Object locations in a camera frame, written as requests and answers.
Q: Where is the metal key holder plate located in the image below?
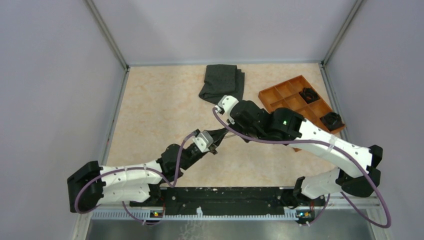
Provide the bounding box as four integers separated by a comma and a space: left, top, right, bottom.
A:
209, 128, 235, 142

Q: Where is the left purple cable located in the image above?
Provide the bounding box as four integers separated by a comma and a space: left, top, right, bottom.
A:
73, 130, 200, 226

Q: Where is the orange compartment tray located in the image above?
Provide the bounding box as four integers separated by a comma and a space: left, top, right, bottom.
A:
258, 75, 346, 135

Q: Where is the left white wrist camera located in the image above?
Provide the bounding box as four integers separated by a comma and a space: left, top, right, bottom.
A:
193, 130, 214, 153

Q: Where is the dark grey folded cloth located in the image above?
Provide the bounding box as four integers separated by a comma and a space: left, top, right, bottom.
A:
198, 64, 245, 105

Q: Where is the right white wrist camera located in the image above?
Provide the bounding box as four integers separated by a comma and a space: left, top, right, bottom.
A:
215, 95, 239, 125

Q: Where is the black rolled belt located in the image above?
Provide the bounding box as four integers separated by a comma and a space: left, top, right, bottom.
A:
299, 87, 321, 104

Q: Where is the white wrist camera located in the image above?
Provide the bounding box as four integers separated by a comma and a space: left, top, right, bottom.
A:
193, 130, 214, 153
215, 95, 239, 125

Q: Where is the black rolled strap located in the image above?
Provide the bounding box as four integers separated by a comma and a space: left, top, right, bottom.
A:
319, 111, 345, 131

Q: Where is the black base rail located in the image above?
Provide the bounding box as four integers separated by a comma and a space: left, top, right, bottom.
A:
140, 186, 325, 217

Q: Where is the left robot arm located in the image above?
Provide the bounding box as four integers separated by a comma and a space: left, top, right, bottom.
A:
67, 143, 217, 214

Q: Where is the purple cable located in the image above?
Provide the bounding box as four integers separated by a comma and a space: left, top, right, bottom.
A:
73, 130, 200, 226
211, 107, 392, 229

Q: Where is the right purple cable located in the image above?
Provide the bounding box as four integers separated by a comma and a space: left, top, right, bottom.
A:
211, 107, 392, 229

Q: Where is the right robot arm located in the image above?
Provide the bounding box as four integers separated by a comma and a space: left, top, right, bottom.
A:
219, 96, 383, 206

